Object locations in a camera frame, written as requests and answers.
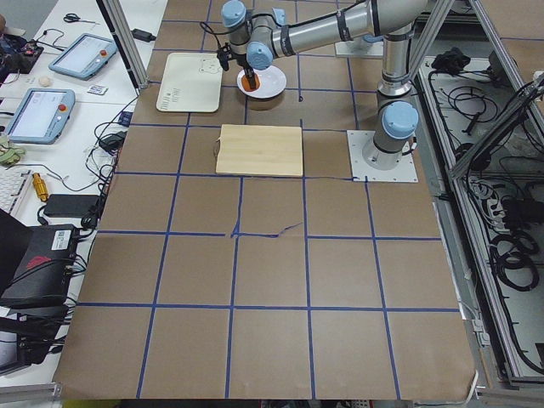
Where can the white round plate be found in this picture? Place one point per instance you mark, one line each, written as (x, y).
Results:
(272, 83)

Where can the black power adapter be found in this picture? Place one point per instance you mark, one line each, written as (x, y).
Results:
(69, 206)

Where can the upper teach pendant tablet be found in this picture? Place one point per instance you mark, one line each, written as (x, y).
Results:
(85, 57)

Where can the teach pendant tablet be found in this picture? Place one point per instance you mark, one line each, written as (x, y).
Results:
(41, 116)
(85, 57)

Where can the yellow metal tool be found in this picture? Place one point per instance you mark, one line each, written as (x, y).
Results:
(40, 187)

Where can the orange fruit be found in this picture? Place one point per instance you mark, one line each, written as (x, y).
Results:
(249, 82)

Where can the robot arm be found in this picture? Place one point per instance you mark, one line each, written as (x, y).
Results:
(257, 38)

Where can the black scissors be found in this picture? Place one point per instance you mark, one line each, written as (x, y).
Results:
(72, 18)

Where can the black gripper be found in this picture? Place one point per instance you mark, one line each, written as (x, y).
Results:
(247, 70)

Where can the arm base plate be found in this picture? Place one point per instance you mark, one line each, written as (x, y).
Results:
(368, 164)

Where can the cream bear tray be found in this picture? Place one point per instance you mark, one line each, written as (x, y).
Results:
(191, 83)

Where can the black computer box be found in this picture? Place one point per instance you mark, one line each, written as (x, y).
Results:
(35, 264)

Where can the lower teach pendant tablet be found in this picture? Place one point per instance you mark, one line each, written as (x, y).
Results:
(41, 116)

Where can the bamboo cutting board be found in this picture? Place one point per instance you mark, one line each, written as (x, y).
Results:
(260, 150)

